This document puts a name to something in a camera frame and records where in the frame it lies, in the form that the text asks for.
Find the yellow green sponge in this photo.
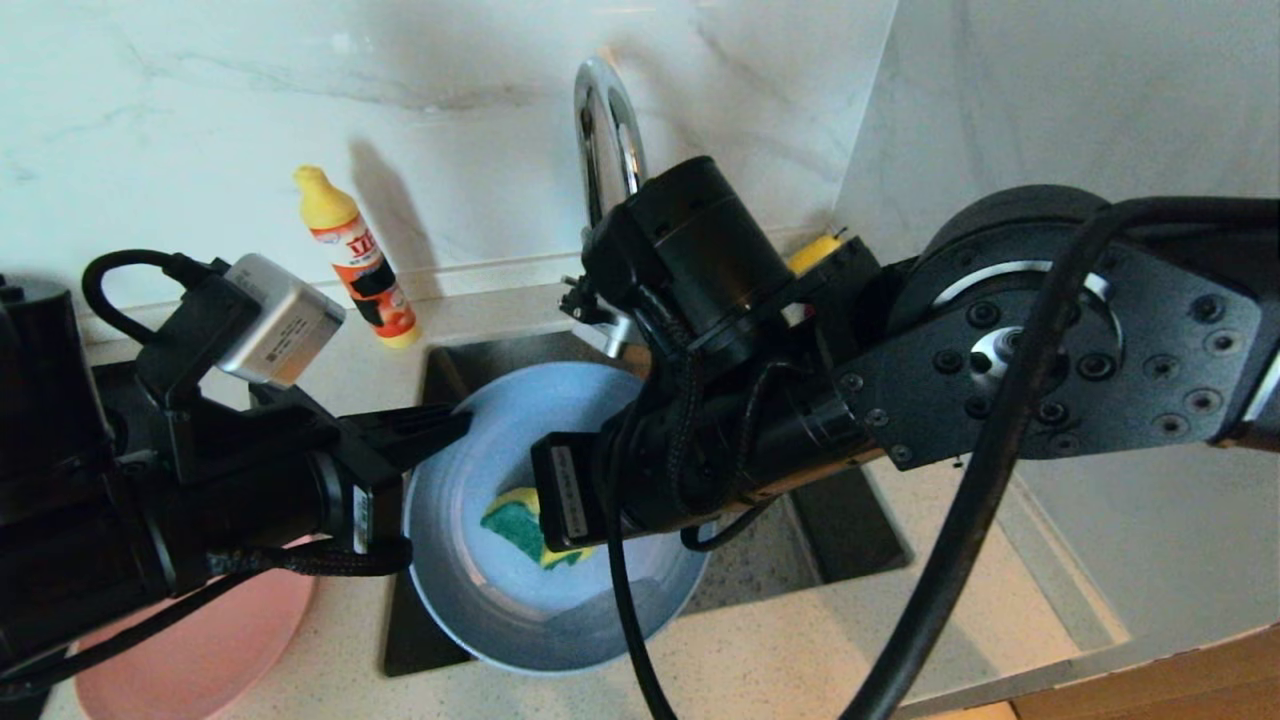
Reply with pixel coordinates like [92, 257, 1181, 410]
[480, 487, 601, 569]

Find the yellow-capped orange dish soap bottle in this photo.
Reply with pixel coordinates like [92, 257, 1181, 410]
[293, 165, 421, 348]

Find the pink plastic plate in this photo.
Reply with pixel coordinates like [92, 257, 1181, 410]
[75, 540, 317, 720]

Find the blue plastic plate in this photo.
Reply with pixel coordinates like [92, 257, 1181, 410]
[403, 362, 711, 673]

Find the chrome gooseneck faucet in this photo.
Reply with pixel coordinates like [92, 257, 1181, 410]
[574, 57, 651, 233]

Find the stainless steel sink basin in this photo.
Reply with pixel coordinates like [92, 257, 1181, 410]
[381, 330, 913, 679]

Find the yellow pear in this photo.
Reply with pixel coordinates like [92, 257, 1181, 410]
[788, 232, 849, 277]

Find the wooden cabinet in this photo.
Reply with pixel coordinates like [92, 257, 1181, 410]
[1010, 625, 1280, 720]

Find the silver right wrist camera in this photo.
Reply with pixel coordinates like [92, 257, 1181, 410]
[562, 275, 641, 356]

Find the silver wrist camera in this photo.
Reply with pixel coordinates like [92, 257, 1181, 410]
[562, 275, 641, 356]
[218, 253, 347, 388]

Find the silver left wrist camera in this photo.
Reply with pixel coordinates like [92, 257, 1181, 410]
[218, 253, 347, 388]

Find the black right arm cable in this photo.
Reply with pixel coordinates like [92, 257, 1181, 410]
[600, 197, 1280, 720]

